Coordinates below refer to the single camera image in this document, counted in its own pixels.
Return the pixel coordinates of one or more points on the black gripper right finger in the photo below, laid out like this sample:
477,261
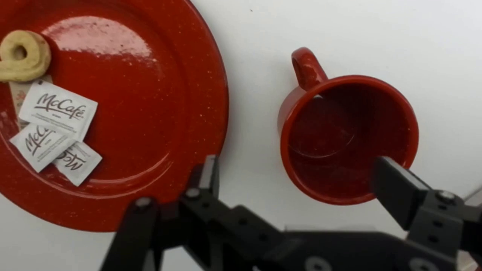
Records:
401,193

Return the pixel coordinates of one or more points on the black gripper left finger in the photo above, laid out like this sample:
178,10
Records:
200,220

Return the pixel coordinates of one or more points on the red speckled plate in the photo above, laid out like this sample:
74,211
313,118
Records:
151,115

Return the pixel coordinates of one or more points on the large McCafe sugar packet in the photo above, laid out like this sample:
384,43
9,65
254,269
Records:
57,111

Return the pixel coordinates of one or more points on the red ceramic mug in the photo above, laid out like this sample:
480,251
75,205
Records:
346,141

